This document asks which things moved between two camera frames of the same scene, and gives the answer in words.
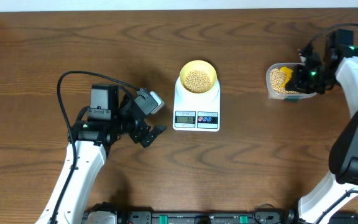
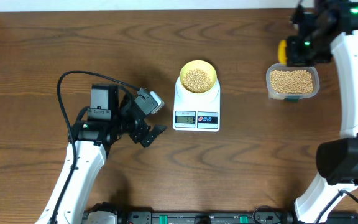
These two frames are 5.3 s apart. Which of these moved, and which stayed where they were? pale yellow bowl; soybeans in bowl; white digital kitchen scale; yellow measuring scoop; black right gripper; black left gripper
Moved: yellow measuring scoop; black right gripper
Stayed: black left gripper; pale yellow bowl; white digital kitchen scale; soybeans in bowl
